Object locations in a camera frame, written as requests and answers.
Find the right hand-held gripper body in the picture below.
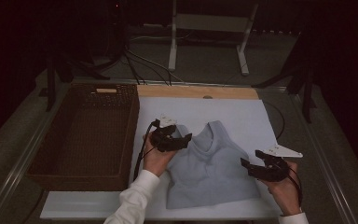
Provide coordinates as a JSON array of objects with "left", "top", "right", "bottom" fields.
[{"left": 250, "top": 144, "right": 304, "bottom": 183}]

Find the light blue sleeveless top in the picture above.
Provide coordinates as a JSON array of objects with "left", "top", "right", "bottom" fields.
[{"left": 166, "top": 120, "right": 261, "bottom": 210}]

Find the brown wicker basket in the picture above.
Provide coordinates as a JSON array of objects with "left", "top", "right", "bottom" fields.
[{"left": 26, "top": 82, "right": 141, "bottom": 192}]

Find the thin black cable loop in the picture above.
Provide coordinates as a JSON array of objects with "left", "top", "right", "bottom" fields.
[{"left": 262, "top": 100, "right": 286, "bottom": 140}]

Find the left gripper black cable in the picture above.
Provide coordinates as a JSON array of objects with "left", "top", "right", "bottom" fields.
[{"left": 132, "top": 119, "right": 161, "bottom": 181}]

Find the aluminium frame rail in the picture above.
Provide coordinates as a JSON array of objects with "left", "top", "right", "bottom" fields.
[
  {"left": 71, "top": 78, "right": 288, "bottom": 91},
  {"left": 0, "top": 82, "right": 73, "bottom": 224},
  {"left": 287, "top": 90, "right": 358, "bottom": 224}
]

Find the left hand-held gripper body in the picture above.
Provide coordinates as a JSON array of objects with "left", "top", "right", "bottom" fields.
[{"left": 150, "top": 115, "right": 187, "bottom": 153}]

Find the person's right hand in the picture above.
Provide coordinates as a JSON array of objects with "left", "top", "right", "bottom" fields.
[{"left": 260, "top": 161, "right": 302, "bottom": 217}]

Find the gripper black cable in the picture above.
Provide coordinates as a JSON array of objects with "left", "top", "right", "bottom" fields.
[
  {"left": 132, "top": 119, "right": 161, "bottom": 181},
  {"left": 287, "top": 167, "right": 305, "bottom": 208}
]

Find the person's left hand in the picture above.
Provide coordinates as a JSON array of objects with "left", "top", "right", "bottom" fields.
[{"left": 143, "top": 133, "right": 176, "bottom": 177}]

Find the power strip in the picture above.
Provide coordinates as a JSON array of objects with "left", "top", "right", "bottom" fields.
[{"left": 251, "top": 28, "right": 302, "bottom": 35}]

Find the white metal stand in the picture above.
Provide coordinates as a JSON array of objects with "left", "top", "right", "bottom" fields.
[{"left": 167, "top": 0, "right": 259, "bottom": 77}]

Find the black tripod stand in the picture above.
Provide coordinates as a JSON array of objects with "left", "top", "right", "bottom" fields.
[
  {"left": 251, "top": 59, "right": 318, "bottom": 124},
  {"left": 38, "top": 52, "right": 111, "bottom": 113}
]

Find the black floor cable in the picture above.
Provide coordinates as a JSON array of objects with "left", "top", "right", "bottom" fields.
[
  {"left": 125, "top": 49, "right": 172, "bottom": 87},
  {"left": 123, "top": 49, "right": 147, "bottom": 86}
]

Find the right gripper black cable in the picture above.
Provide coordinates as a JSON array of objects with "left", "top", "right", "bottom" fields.
[{"left": 287, "top": 167, "right": 305, "bottom": 208}]

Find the white table mat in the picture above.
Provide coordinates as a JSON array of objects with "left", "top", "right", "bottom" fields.
[{"left": 40, "top": 96, "right": 304, "bottom": 220}]

